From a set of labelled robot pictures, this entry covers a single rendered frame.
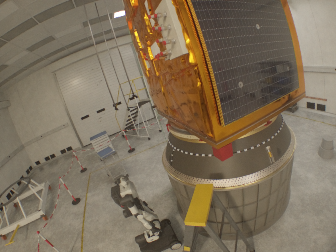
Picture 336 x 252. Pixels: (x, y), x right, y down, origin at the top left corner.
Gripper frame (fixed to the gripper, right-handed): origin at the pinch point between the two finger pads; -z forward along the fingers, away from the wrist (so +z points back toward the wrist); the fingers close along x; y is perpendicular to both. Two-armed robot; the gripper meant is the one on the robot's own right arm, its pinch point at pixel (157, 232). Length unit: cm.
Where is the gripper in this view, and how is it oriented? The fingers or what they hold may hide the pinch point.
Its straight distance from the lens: 243.1
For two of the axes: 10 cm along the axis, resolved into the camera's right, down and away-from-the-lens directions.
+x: 8.3, -5.4, 1.6
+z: -4.6, -8.1, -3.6
